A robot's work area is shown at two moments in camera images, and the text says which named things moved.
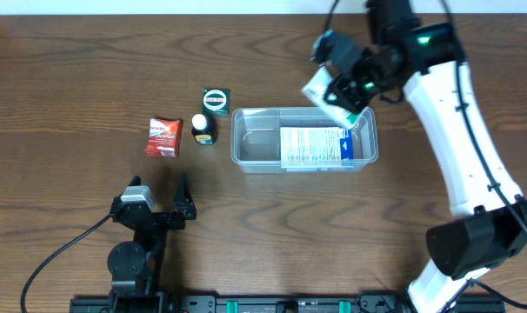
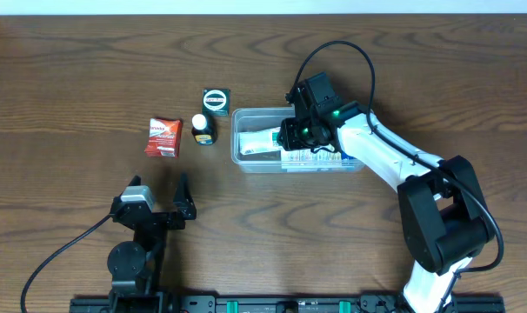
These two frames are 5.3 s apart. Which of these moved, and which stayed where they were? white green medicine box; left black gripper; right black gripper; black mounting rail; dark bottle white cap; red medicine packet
Moved: white green medicine box; right black gripper
Stayed: left black gripper; dark bottle white cap; red medicine packet; black mounting rail
